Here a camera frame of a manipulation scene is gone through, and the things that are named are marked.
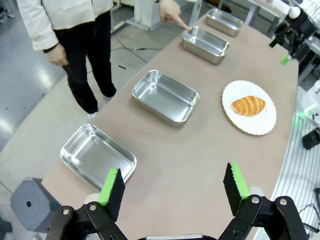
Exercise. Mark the cream white jacket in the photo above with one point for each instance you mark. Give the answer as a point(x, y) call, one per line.
point(62, 15)

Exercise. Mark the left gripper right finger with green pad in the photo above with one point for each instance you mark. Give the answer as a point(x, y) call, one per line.
point(237, 186)

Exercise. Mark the small black floor object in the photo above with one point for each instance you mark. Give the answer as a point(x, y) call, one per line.
point(122, 67)

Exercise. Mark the golden brown croissant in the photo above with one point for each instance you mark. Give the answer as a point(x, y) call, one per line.
point(248, 106)

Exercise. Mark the black trousers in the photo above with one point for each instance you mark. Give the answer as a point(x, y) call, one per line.
point(80, 55)

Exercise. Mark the white machine pedestal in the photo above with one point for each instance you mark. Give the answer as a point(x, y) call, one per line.
point(147, 12)

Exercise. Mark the white scalloped plate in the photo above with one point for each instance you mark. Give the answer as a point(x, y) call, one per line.
point(260, 125)

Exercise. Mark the shallow steel tray container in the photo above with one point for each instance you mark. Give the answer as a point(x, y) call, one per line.
point(92, 155)

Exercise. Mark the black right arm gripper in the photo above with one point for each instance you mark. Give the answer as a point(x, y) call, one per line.
point(298, 32)

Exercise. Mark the aluminium slotted base plate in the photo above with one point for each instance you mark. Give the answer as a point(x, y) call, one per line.
point(290, 170)

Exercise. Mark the black wrist cuff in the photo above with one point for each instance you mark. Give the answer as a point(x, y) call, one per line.
point(51, 48)

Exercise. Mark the white shoe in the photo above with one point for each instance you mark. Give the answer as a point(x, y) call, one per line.
point(111, 94)
point(93, 115)

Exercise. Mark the deep steel rectangular container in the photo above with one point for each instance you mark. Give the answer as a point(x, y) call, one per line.
point(206, 43)
point(223, 21)
point(165, 98)

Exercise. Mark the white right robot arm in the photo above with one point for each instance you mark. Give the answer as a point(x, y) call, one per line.
point(290, 7)

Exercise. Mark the black camera lens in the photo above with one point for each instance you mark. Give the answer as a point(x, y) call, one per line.
point(311, 138)

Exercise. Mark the person's right hand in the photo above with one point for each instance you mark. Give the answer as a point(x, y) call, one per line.
point(58, 56)

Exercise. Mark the aluminium frame post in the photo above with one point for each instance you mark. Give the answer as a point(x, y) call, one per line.
point(255, 12)

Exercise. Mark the grey box device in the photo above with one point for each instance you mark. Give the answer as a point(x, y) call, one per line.
point(32, 203)

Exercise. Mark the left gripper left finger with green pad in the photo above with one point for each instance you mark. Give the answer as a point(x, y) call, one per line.
point(110, 192)

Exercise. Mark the person's left hand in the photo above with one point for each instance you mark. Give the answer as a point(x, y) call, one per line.
point(170, 11)

